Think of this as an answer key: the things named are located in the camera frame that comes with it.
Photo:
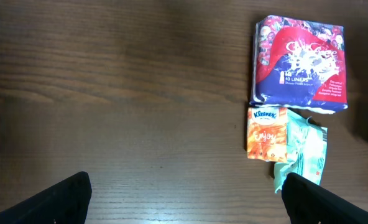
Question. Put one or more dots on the teal white snack packet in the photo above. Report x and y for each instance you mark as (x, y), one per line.
(307, 148)

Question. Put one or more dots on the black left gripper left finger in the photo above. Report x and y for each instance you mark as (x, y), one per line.
(66, 202)

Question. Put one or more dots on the orange juice carton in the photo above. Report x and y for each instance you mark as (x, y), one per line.
(267, 134)

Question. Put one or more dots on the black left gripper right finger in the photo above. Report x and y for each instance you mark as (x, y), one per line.
(307, 202)

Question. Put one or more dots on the purple pink tissue pack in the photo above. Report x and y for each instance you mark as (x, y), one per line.
(299, 64)

